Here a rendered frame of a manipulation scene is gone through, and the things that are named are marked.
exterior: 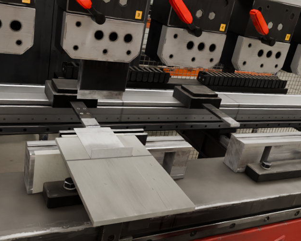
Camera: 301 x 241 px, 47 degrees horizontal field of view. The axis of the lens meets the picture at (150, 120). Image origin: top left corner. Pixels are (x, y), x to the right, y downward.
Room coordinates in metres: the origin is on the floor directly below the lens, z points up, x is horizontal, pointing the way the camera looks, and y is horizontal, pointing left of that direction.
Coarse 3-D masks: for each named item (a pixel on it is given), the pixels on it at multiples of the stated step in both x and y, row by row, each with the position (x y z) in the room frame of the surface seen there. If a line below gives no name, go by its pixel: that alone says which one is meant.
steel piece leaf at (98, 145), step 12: (84, 132) 0.68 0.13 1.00; (96, 132) 0.69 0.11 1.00; (108, 132) 0.70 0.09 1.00; (84, 144) 0.62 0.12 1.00; (96, 144) 0.64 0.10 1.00; (108, 144) 0.65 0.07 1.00; (120, 144) 0.66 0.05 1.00; (96, 156) 0.58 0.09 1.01; (108, 156) 0.59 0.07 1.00; (120, 156) 0.61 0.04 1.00
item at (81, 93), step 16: (80, 64) 0.67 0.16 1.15; (96, 64) 0.67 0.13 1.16; (112, 64) 0.69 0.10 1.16; (128, 64) 0.71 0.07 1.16; (80, 80) 0.66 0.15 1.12; (96, 80) 0.67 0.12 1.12; (112, 80) 0.69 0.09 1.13; (80, 96) 0.67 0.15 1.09; (96, 96) 0.69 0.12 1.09; (112, 96) 0.71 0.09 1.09
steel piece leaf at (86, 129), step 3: (75, 129) 0.68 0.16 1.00; (78, 129) 0.69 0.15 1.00; (81, 129) 0.69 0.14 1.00; (84, 129) 0.69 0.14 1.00; (87, 129) 0.70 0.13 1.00; (90, 129) 0.70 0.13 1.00; (93, 129) 0.70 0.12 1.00; (96, 129) 0.71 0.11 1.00; (99, 129) 0.71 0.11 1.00; (102, 129) 0.71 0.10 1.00; (105, 129) 0.72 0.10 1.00; (108, 129) 0.72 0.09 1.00; (75, 132) 0.67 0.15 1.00
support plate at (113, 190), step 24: (72, 144) 0.62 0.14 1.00; (72, 168) 0.53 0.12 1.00; (96, 168) 0.55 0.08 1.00; (120, 168) 0.57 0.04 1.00; (144, 168) 0.58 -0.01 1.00; (96, 192) 0.48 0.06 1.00; (120, 192) 0.49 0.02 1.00; (144, 192) 0.50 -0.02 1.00; (168, 192) 0.52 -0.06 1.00; (96, 216) 0.42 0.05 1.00; (120, 216) 0.43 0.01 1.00; (144, 216) 0.45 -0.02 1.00
